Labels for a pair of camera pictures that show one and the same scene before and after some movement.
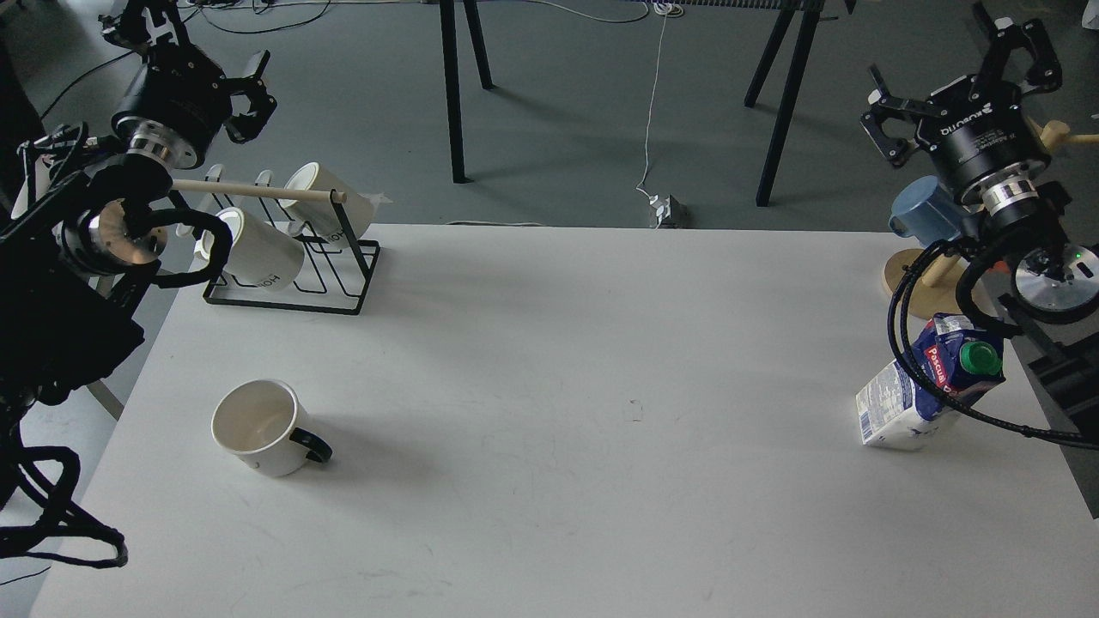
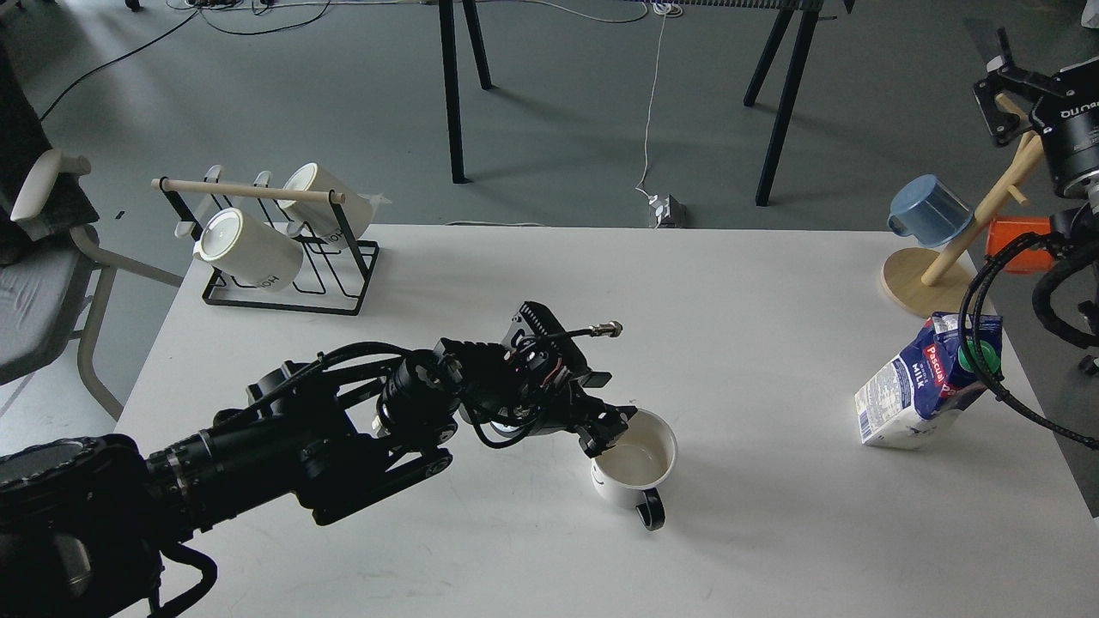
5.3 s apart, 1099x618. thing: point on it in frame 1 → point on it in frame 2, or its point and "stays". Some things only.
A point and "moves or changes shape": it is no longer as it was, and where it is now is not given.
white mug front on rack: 262,256 stays
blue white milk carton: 953,352 stays
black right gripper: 978,130 → 1070,124
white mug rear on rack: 323,219 stays
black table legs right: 813,9 stays
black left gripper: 181,101 → 525,384
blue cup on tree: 926,209 stays
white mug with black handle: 264,424 moves or changes shape
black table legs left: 451,59 stays
